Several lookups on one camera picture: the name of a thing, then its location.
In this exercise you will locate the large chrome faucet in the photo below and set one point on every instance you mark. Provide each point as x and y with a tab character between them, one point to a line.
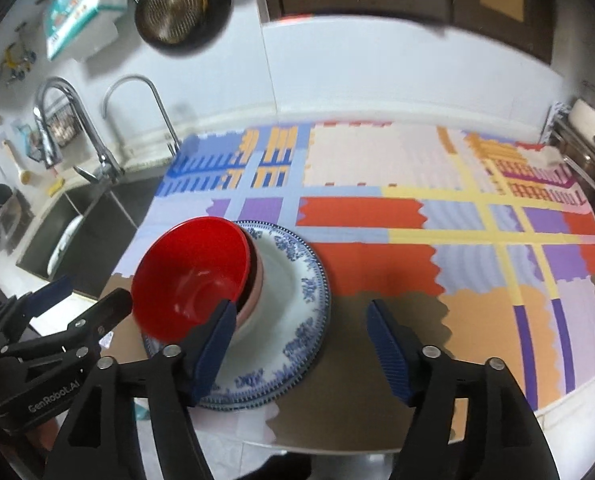
97	145

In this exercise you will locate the thin gooseneck faucet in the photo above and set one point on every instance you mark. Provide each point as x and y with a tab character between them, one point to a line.
162	115

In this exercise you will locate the kitchen paper towel pack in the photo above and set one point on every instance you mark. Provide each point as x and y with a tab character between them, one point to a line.
77	5

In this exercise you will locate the large blue floral plate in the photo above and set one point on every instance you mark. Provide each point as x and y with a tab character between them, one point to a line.
297	310

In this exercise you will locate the colourful patterned table mat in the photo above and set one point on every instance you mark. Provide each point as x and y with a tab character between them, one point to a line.
402	270

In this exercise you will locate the red and black bowl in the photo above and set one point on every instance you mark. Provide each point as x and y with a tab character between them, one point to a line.
187	270

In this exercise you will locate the yellow dish brush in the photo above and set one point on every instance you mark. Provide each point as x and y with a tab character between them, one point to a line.
24	176

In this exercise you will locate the yellow wall hook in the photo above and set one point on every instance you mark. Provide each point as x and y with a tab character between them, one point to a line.
9	60

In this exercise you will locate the white pot with steel lid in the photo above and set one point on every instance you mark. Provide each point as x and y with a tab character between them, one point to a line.
587	115

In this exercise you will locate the hanging metal strainer pan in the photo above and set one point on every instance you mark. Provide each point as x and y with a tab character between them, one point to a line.
221	25

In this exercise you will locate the stainless steel sink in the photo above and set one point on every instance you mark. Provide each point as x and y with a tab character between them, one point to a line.
92	240

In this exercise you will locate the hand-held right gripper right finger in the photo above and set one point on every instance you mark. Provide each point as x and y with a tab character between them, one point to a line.
392	355

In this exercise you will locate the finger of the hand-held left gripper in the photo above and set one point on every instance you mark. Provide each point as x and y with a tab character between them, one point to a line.
52	292
104	310

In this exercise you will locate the yellow sponge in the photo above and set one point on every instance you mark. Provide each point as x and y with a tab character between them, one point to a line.
55	188

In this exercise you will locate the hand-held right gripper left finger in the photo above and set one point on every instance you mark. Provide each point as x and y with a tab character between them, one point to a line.
215	350

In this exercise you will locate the pink bowl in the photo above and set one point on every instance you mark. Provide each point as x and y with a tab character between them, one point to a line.
255	285

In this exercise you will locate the metal dish rack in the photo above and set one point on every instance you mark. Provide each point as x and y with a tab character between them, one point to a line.
582	160

